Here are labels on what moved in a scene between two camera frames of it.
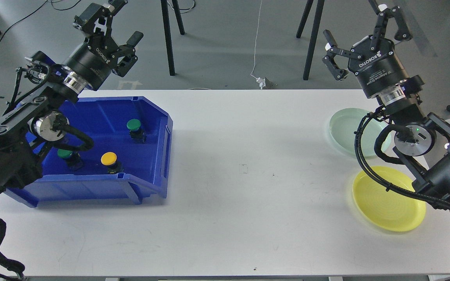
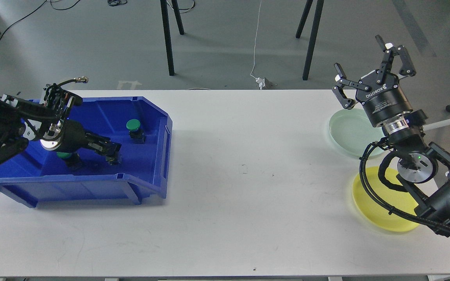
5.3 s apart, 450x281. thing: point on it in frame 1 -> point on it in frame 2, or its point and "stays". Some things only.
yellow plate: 393,210 stays
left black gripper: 92,63 -> 75,138
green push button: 64,153 stays
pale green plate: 343,125 stays
